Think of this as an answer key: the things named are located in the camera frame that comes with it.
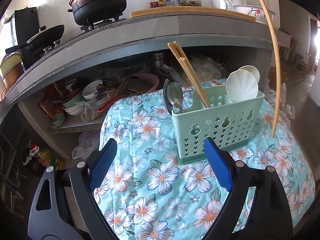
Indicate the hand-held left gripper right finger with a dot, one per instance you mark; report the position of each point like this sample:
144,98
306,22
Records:
220,165

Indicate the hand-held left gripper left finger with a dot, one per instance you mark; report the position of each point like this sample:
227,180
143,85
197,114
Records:
103,165

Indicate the green plastic utensil caddy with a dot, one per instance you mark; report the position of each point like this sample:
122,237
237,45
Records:
220,127

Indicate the white scalloped plastic spoon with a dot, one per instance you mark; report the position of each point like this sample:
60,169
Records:
241,87

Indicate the metal spoon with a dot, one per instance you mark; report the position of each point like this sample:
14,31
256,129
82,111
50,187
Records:
165,92
175,93

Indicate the white round plastic spoon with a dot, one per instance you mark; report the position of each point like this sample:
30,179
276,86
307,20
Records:
253,72

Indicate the white plastic bag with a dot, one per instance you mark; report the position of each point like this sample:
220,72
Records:
85,145

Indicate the floral enamel basin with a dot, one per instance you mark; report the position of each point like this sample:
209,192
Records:
252,13

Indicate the floral quilted cloth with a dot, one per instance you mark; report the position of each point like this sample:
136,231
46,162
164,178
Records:
155,170

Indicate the clear plastic bag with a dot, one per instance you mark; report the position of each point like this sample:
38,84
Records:
90,112

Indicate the yellow cooking oil bottle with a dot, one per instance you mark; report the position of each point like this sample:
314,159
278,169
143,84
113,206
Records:
48,161

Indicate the small grey bowl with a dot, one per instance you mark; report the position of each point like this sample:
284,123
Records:
58,118

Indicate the wooden chair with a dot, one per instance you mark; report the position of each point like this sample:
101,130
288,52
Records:
302,60

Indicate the green ceramic bowl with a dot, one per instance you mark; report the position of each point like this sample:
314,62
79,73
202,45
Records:
72,102

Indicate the white ceramic bowl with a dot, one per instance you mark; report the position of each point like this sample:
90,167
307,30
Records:
92,90

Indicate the dark liquid bottle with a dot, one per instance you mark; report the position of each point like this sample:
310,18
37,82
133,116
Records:
27,157

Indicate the red snack packets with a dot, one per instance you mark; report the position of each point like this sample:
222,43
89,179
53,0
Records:
48,105

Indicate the bundle of brown chopsticks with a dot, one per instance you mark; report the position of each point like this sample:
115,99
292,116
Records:
123,85

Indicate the cardboard box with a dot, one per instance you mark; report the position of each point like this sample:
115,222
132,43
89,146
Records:
273,76

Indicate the crumpled clear plastic wrap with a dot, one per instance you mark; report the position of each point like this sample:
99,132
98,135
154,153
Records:
286,102

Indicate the pink plastic basin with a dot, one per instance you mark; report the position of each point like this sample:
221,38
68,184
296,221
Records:
147,85

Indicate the bag of flatbread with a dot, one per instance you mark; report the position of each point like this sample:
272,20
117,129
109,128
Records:
207,68

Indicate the glass pickle jar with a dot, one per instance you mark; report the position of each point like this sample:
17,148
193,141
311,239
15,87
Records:
190,0

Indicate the wooden cutting board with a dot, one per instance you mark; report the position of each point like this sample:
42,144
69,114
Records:
190,12

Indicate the stacked steel pots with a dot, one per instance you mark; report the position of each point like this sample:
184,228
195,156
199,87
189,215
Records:
158,60

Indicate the brown enamel pot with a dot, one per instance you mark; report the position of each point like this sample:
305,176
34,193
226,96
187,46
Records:
11,77

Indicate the concrete kitchen counter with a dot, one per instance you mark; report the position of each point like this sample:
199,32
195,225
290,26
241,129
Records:
125,35

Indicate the cream enamel pot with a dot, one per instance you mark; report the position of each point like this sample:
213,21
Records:
10,62

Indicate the black wok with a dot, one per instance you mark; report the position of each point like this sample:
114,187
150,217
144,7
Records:
45,37

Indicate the gas stove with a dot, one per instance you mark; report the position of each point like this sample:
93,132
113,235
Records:
100,23

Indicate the black appliance panel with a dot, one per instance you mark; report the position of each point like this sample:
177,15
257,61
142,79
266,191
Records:
23,30

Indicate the large black stockpot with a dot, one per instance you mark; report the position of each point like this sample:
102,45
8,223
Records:
100,7

